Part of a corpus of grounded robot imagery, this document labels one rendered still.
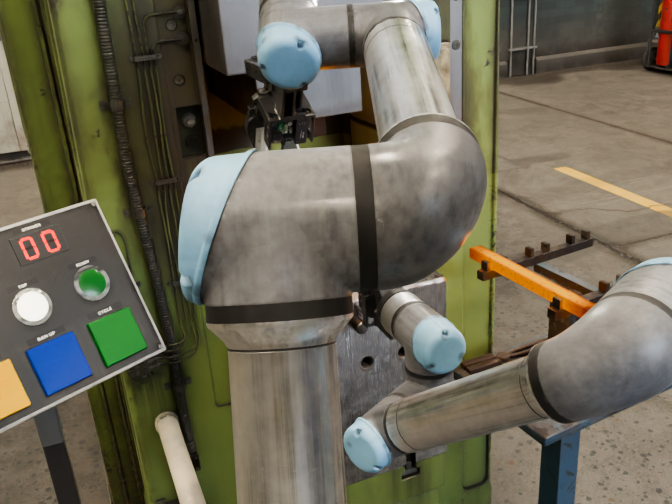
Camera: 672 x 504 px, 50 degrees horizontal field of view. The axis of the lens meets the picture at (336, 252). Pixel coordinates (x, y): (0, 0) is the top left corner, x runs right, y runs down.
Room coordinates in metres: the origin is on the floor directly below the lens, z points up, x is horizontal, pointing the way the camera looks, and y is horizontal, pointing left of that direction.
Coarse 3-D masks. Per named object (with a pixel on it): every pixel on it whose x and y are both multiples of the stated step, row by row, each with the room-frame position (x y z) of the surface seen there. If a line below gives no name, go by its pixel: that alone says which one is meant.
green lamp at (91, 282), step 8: (88, 272) 1.07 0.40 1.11; (96, 272) 1.08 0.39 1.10; (80, 280) 1.05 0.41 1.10; (88, 280) 1.06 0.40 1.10; (96, 280) 1.07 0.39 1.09; (104, 280) 1.07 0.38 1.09; (80, 288) 1.05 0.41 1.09; (88, 288) 1.05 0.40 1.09; (96, 288) 1.06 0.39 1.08; (104, 288) 1.07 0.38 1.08
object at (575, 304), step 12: (480, 252) 1.43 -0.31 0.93; (492, 252) 1.43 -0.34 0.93; (492, 264) 1.39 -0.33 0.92; (504, 264) 1.37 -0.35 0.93; (516, 264) 1.36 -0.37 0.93; (516, 276) 1.32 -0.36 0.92; (528, 276) 1.30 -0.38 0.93; (540, 276) 1.30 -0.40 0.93; (528, 288) 1.29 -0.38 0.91; (540, 288) 1.26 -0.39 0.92; (552, 288) 1.24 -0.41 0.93; (564, 288) 1.24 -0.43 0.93; (564, 300) 1.20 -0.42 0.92; (576, 300) 1.19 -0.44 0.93; (576, 312) 1.17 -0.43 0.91
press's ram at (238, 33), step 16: (208, 0) 1.33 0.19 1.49; (224, 0) 1.27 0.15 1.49; (240, 0) 1.28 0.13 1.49; (256, 0) 1.29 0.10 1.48; (320, 0) 1.33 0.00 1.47; (336, 0) 1.34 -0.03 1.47; (352, 0) 1.36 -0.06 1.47; (368, 0) 1.37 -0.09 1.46; (208, 16) 1.35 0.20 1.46; (224, 16) 1.27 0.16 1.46; (240, 16) 1.28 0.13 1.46; (256, 16) 1.29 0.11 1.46; (208, 32) 1.37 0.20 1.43; (224, 32) 1.27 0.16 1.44; (240, 32) 1.28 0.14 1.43; (256, 32) 1.29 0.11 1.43; (208, 48) 1.38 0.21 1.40; (224, 48) 1.27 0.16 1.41; (240, 48) 1.28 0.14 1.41; (256, 48) 1.29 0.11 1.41; (208, 64) 1.40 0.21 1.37; (224, 64) 1.28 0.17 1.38; (240, 64) 1.28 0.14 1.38
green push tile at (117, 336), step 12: (120, 312) 1.05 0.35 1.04; (96, 324) 1.02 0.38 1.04; (108, 324) 1.03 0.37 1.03; (120, 324) 1.04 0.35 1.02; (132, 324) 1.05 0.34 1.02; (96, 336) 1.01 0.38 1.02; (108, 336) 1.02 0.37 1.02; (120, 336) 1.03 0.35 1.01; (132, 336) 1.04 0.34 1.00; (108, 348) 1.00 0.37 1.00; (120, 348) 1.01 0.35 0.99; (132, 348) 1.02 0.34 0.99; (144, 348) 1.04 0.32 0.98; (108, 360) 0.99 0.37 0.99; (120, 360) 1.00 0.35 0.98
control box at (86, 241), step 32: (32, 224) 1.07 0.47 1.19; (64, 224) 1.10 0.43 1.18; (96, 224) 1.13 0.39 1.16; (0, 256) 1.02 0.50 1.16; (32, 256) 1.04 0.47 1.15; (64, 256) 1.07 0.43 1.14; (96, 256) 1.10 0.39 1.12; (0, 288) 0.99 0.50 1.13; (32, 288) 1.01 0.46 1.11; (64, 288) 1.04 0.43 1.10; (128, 288) 1.09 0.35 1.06; (0, 320) 0.96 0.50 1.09; (64, 320) 1.00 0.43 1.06; (0, 352) 0.93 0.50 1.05; (96, 352) 1.00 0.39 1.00; (160, 352) 1.05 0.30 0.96; (32, 384) 0.92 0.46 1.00; (96, 384) 0.97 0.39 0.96; (32, 416) 0.89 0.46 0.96
